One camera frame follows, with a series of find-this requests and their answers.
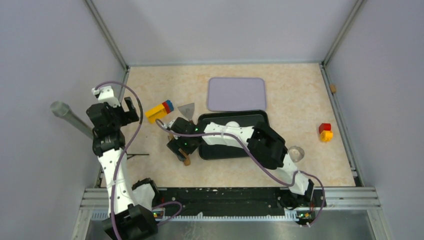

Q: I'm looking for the black baking tray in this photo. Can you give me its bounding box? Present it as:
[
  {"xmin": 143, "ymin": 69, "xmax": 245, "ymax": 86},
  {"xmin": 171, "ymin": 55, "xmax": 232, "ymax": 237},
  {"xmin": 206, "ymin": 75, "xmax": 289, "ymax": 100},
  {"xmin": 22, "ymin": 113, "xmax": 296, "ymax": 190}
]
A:
[{"xmin": 198, "ymin": 110, "xmax": 269, "ymax": 161}]

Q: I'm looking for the wooden dough roller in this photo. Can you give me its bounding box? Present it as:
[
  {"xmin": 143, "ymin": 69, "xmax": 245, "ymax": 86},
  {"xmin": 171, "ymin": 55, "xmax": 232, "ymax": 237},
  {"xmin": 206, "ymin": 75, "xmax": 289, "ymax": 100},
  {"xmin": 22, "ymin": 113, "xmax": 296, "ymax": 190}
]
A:
[{"xmin": 167, "ymin": 134, "xmax": 191, "ymax": 166}]

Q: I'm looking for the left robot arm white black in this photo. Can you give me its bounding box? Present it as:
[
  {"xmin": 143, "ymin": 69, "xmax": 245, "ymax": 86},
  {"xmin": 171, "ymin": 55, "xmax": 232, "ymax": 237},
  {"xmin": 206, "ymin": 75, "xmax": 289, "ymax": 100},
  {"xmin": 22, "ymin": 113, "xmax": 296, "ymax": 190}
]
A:
[{"xmin": 86, "ymin": 97, "xmax": 161, "ymax": 240}]

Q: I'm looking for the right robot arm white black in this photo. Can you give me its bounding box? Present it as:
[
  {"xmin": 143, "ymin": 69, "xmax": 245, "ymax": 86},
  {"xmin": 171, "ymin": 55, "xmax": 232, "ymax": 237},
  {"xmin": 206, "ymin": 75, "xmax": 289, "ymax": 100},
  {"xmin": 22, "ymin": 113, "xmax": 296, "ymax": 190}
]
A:
[{"xmin": 156, "ymin": 117, "xmax": 314, "ymax": 206}]

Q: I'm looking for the yellow red blue toy block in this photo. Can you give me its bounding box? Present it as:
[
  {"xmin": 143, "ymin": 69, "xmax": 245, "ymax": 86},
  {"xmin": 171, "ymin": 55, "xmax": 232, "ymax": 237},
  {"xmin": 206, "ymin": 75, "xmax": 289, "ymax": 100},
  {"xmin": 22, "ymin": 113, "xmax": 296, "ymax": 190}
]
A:
[{"xmin": 145, "ymin": 99, "xmax": 174, "ymax": 124}]

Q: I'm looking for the grey microphone on tripod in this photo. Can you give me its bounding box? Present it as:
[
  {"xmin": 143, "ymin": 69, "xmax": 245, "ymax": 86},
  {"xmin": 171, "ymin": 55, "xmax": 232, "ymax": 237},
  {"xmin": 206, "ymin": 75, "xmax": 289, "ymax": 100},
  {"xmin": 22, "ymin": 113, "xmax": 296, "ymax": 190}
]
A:
[{"xmin": 50, "ymin": 101, "xmax": 128, "ymax": 163}]

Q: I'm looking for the lilac rectangular tray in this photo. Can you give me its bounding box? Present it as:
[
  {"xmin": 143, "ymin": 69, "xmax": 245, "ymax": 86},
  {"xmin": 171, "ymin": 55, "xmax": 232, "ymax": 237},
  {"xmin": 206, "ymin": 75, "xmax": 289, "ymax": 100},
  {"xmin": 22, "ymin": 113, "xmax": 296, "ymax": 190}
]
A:
[{"xmin": 206, "ymin": 77, "xmax": 267, "ymax": 112}]

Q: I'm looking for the clear glass cup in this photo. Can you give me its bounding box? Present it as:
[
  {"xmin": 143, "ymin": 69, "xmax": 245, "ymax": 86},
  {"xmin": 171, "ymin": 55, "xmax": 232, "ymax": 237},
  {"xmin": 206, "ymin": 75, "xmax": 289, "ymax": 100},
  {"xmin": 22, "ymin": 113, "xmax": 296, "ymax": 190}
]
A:
[{"xmin": 288, "ymin": 145, "xmax": 305, "ymax": 163}]

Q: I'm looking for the small wooden cork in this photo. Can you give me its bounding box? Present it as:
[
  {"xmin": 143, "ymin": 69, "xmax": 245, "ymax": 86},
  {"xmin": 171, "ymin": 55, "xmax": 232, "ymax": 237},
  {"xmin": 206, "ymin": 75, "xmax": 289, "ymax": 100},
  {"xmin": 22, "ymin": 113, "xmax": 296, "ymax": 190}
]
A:
[{"xmin": 329, "ymin": 84, "xmax": 337, "ymax": 94}]

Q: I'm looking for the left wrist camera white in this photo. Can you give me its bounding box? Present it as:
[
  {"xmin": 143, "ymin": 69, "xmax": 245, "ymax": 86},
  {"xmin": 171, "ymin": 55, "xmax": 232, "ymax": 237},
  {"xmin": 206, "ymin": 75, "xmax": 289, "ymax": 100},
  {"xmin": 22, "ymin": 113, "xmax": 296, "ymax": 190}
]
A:
[{"xmin": 91, "ymin": 86, "xmax": 121, "ymax": 108}]

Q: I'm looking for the metal scraper wooden handle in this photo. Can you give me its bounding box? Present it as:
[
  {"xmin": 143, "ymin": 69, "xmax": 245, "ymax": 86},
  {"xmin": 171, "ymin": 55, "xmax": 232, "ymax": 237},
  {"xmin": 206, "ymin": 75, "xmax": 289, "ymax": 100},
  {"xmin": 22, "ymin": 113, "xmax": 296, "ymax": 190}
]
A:
[{"xmin": 177, "ymin": 102, "xmax": 195, "ymax": 121}]

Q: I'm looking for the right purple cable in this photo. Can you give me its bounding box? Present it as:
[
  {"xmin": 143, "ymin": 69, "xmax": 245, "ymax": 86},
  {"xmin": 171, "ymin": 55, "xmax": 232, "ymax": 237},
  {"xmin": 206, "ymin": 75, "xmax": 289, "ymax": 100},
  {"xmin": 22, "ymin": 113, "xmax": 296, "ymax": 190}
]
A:
[{"xmin": 154, "ymin": 119, "xmax": 327, "ymax": 228}]

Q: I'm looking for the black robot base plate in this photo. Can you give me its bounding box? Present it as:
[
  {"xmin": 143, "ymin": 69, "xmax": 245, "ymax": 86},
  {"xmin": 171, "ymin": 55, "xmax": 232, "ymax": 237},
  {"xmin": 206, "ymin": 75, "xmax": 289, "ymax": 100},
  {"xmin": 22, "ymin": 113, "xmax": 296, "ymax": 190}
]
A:
[{"xmin": 152, "ymin": 187, "xmax": 327, "ymax": 217}]

